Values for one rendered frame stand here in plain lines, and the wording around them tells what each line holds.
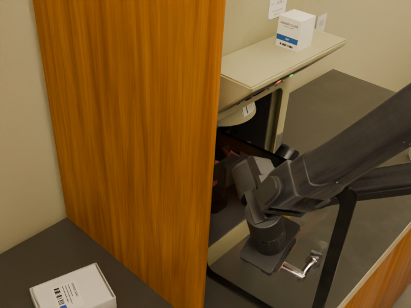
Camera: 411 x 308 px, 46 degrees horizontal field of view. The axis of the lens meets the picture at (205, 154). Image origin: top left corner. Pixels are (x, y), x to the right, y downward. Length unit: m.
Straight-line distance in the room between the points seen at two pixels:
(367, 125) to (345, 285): 0.72
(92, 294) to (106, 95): 0.46
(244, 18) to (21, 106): 0.57
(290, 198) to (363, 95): 1.50
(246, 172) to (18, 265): 0.71
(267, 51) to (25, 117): 0.60
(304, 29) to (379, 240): 0.70
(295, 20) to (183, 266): 0.54
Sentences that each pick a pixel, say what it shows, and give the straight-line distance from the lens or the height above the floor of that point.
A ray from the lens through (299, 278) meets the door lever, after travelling 0.90.
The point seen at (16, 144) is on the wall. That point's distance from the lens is 1.24.
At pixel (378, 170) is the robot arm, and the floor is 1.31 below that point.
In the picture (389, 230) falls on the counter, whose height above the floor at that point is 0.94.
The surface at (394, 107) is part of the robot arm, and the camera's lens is 0.60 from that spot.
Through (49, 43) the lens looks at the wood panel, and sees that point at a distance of 1.09.
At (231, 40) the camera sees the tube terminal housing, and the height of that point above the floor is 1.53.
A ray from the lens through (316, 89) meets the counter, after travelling 2.12.
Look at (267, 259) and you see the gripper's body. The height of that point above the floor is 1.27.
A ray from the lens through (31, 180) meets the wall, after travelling 1.31.
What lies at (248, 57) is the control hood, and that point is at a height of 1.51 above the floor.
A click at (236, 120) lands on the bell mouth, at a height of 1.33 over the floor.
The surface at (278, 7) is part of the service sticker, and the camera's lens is 1.00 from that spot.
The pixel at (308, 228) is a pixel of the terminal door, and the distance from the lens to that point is 0.89.
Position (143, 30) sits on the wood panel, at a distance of 0.82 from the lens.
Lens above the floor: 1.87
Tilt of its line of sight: 35 degrees down
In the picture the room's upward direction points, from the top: 3 degrees clockwise
